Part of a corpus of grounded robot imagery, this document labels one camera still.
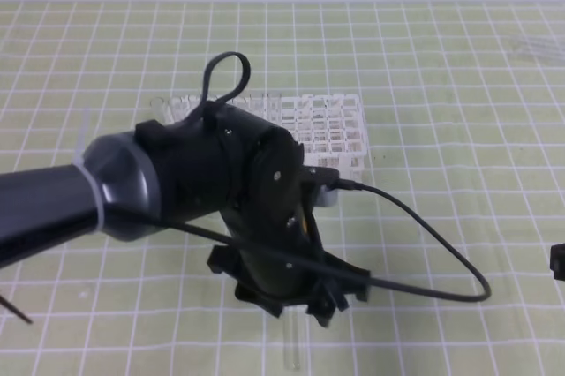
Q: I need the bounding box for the clear test tubes far right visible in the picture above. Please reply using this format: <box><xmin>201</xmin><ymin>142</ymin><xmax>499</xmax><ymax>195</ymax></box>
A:
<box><xmin>512</xmin><ymin>36</ymin><xmax>564</xmax><ymax>60</ymax></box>

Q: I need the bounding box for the white test tube rack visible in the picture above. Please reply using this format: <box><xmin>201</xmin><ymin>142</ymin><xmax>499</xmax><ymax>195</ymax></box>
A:
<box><xmin>161</xmin><ymin>93</ymin><xmax>367</xmax><ymax>173</ymax></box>

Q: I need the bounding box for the clear glass test tube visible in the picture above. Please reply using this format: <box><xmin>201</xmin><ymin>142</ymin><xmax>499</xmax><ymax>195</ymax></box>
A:
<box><xmin>282</xmin><ymin>307</ymin><xmax>302</xmax><ymax>372</ymax></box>

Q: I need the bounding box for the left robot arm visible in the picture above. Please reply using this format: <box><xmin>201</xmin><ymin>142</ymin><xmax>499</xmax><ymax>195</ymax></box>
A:
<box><xmin>1</xmin><ymin>104</ymin><xmax>368</xmax><ymax>327</ymax></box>

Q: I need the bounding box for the clear tube leaning on rack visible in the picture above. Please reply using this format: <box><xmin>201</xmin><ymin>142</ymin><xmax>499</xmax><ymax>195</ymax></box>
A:
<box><xmin>150</xmin><ymin>97</ymin><xmax>170</xmax><ymax>124</ymax></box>

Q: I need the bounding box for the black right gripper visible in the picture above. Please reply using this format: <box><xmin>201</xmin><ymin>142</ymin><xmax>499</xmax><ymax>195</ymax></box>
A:
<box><xmin>549</xmin><ymin>243</ymin><xmax>565</xmax><ymax>282</ymax></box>

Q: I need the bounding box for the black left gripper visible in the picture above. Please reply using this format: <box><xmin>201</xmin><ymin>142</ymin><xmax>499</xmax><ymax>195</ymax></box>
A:
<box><xmin>206</xmin><ymin>146</ymin><xmax>372</xmax><ymax>329</ymax></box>

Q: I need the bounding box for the black left camera cable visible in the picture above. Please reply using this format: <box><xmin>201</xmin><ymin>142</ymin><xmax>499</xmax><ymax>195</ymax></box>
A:
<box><xmin>105</xmin><ymin>51</ymin><xmax>492</xmax><ymax>305</ymax></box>

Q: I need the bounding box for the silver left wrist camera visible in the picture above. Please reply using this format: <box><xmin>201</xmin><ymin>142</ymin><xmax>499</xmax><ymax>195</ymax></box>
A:
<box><xmin>302</xmin><ymin>166</ymin><xmax>340</xmax><ymax>207</ymax></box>

